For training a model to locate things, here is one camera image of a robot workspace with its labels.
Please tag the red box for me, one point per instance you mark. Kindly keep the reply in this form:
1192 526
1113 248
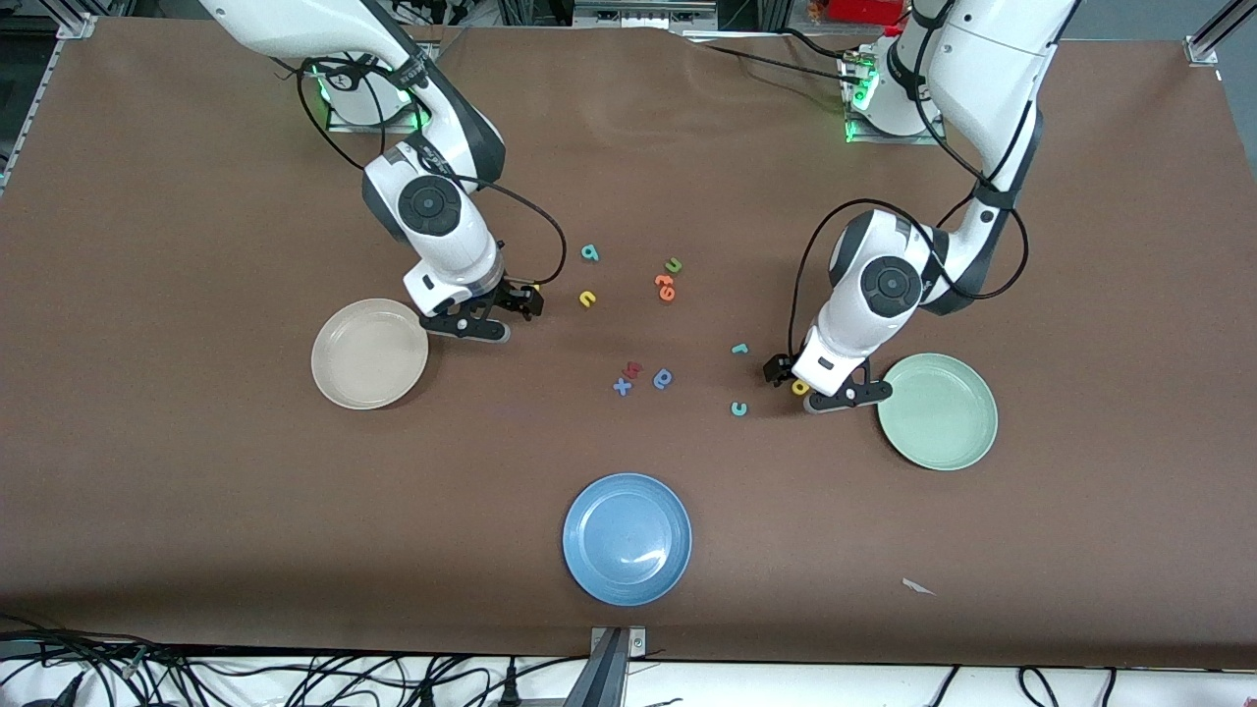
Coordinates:
864 10

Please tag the blue plate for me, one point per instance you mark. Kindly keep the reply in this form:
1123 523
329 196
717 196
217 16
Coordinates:
627 539

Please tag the blue foam letter a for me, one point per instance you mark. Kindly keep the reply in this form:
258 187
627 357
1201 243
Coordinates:
663 379

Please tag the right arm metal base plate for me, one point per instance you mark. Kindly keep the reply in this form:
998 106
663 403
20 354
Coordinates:
344 127

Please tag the orange letters pair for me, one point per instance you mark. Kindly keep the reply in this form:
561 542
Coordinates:
665 287

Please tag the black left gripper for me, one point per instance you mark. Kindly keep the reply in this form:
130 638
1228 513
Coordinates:
778 369

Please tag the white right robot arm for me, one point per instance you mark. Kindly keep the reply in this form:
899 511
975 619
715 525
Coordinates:
462 245

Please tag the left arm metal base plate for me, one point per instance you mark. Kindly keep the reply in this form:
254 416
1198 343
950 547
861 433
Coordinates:
923 139

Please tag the brown table cover mat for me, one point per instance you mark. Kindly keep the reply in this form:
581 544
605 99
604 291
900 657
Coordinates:
196 491

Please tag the aluminium table edge bracket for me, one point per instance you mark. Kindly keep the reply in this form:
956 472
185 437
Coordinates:
614 678

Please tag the black power plug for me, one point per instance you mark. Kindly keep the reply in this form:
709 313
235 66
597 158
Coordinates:
510 690
426 695

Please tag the beige brown plate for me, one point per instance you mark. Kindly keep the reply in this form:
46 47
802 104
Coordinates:
369 353

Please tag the aluminium frame profile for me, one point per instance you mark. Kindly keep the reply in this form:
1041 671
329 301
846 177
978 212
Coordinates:
77 27
1203 47

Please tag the white paper scrap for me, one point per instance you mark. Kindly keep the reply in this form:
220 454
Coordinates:
918 586

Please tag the pale green plate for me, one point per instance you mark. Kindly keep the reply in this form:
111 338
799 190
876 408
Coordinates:
938 412

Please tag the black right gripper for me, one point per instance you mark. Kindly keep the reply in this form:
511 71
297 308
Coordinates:
511 298

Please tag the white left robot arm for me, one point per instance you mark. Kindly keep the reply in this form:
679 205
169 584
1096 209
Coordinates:
982 59

